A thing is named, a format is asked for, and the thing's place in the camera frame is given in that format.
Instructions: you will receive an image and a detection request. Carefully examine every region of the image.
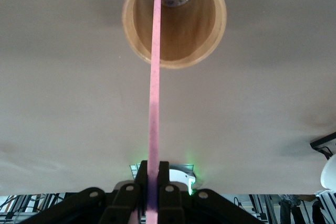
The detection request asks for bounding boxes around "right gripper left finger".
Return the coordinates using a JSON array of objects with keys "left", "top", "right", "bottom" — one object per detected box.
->
[{"left": 15, "top": 160, "right": 148, "bottom": 224}]

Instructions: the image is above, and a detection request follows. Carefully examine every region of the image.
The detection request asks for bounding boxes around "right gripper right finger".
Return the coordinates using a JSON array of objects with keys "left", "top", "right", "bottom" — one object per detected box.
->
[{"left": 157, "top": 161, "right": 266, "bottom": 224}]

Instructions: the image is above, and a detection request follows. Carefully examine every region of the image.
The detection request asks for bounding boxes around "pink chopstick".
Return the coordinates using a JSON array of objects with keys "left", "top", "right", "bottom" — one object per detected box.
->
[{"left": 145, "top": 0, "right": 164, "bottom": 224}]

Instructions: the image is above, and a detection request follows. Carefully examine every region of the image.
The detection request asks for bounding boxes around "bamboo cup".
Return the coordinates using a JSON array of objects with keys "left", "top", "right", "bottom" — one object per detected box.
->
[{"left": 121, "top": 0, "right": 228, "bottom": 70}]

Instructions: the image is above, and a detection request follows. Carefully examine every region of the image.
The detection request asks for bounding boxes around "white mug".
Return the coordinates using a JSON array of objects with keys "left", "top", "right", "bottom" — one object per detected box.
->
[{"left": 320, "top": 153, "right": 336, "bottom": 190}]

